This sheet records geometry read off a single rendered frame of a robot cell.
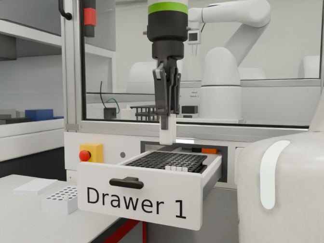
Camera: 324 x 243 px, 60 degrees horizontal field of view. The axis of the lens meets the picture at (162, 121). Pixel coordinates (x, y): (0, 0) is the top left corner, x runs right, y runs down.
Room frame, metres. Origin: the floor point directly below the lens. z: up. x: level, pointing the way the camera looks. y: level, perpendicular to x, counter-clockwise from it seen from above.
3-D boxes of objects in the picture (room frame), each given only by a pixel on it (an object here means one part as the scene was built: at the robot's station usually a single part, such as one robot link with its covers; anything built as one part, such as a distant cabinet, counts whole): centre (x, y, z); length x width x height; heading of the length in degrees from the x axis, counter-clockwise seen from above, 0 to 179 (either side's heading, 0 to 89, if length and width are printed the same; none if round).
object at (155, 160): (0.77, -0.02, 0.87); 0.22 x 0.18 x 0.06; 159
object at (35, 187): (0.95, 0.43, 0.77); 0.13 x 0.09 x 0.02; 172
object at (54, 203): (0.80, 0.28, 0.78); 0.12 x 0.08 x 0.04; 164
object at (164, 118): (0.63, 0.00, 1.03); 0.03 x 0.01 x 0.05; 159
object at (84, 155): (0.96, 0.27, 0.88); 0.04 x 0.03 x 0.04; 69
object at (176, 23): (0.66, -0.01, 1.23); 0.12 x 0.09 x 0.06; 69
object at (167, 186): (0.58, 0.06, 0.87); 0.29 x 0.02 x 0.11; 69
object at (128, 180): (0.56, 0.07, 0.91); 0.07 x 0.04 x 0.01; 69
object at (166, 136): (0.65, -0.01, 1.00); 0.03 x 0.01 x 0.07; 69
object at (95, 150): (0.99, 0.25, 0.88); 0.07 x 0.05 x 0.07; 69
